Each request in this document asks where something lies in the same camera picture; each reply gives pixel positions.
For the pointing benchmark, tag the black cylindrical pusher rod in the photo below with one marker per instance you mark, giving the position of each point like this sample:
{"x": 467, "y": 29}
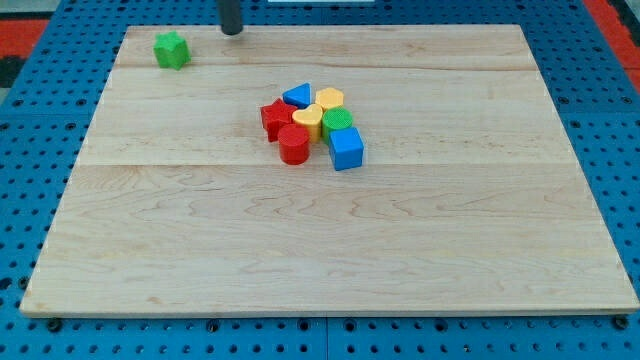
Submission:
{"x": 230, "y": 16}

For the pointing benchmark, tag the green star block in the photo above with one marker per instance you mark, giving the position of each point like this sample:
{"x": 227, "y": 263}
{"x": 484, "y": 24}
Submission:
{"x": 171, "y": 50}

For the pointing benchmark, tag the red star block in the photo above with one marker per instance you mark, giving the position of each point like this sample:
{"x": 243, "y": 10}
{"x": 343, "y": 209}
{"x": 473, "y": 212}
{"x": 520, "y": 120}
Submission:
{"x": 276, "y": 115}

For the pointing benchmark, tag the blue triangle block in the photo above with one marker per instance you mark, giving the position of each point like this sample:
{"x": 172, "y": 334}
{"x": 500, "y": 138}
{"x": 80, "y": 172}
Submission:
{"x": 299, "y": 96}

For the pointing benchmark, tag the yellow hexagon block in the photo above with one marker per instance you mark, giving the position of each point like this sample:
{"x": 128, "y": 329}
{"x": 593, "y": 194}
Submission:
{"x": 329, "y": 98}

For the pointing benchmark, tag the yellow heart block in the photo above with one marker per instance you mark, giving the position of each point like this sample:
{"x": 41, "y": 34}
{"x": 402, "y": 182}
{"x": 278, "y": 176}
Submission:
{"x": 311, "y": 119}

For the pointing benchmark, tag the red cylinder block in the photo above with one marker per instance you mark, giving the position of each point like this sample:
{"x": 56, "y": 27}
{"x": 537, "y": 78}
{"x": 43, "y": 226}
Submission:
{"x": 294, "y": 148}

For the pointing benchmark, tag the green cylinder block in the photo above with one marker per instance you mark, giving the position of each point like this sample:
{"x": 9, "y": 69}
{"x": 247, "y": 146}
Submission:
{"x": 333, "y": 119}

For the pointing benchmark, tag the blue cube block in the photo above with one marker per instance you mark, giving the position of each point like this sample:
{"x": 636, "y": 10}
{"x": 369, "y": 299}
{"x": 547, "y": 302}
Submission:
{"x": 346, "y": 148}

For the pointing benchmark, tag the light wooden board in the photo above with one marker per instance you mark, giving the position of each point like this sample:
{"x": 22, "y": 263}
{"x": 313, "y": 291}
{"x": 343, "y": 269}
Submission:
{"x": 469, "y": 202}

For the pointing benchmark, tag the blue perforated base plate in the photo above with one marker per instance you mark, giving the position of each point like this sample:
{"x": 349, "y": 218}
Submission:
{"x": 47, "y": 112}

